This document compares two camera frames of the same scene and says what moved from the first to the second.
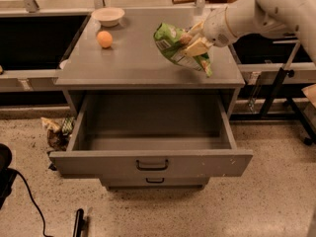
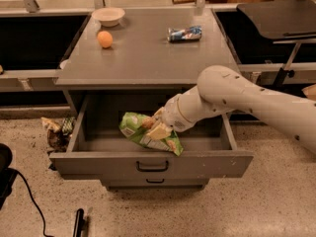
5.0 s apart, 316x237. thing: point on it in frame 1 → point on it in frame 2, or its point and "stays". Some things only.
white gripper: [215, 28] → [172, 115]
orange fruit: [105, 39] stays
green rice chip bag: [167, 39] → [135, 125]
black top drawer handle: [152, 169] stays
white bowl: [108, 17] stays
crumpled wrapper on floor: [58, 131] stays
